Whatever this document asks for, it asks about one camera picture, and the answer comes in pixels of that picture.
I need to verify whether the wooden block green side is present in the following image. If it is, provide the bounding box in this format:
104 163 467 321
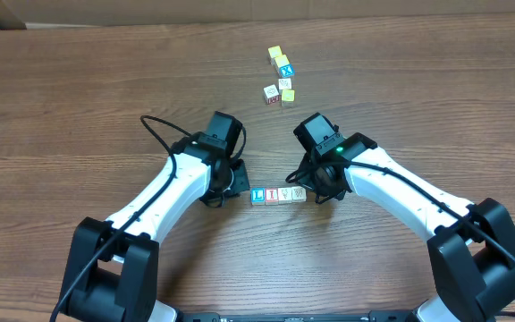
291 186 307 203

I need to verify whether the wooden block red letter Y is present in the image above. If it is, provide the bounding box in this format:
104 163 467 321
250 188 266 206

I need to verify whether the wooden block red apple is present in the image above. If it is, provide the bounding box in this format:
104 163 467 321
277 187 293 204

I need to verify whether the wooden block red letter I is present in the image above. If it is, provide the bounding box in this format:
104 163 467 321
265 188 279 205

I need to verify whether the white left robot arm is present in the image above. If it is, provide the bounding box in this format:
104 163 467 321
50 112 249 322

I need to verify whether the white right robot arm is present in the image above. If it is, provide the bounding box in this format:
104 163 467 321
286 113 515 321

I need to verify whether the wooden block yellow top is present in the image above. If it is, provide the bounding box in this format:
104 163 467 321
281 89 295 107

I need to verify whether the wooden block red letter M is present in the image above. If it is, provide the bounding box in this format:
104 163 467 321
263 84 281 105

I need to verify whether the plain wooden picture block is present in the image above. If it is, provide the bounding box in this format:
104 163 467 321
278 78 292 92

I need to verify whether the wooden block blue X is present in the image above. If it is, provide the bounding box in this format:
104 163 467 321
274 55 295 78

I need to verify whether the far yellow wooden block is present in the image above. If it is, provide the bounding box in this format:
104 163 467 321
267 46 283 65

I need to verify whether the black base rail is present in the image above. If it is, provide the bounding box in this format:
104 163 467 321
176 309 419 322

